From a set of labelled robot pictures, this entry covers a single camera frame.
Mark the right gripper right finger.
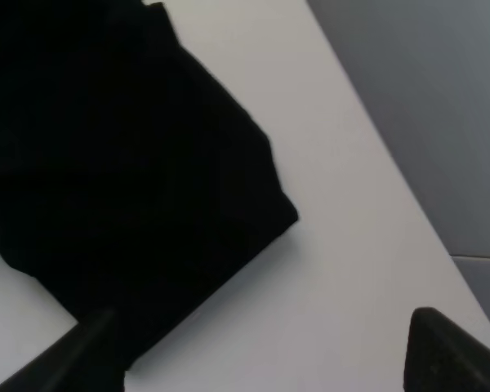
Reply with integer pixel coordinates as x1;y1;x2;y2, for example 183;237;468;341
403;307;490;392

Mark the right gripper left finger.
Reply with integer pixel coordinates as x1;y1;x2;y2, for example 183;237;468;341
0;310;125;392

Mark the black printed t-shirt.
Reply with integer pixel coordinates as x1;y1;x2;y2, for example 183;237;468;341
0;1;298;367

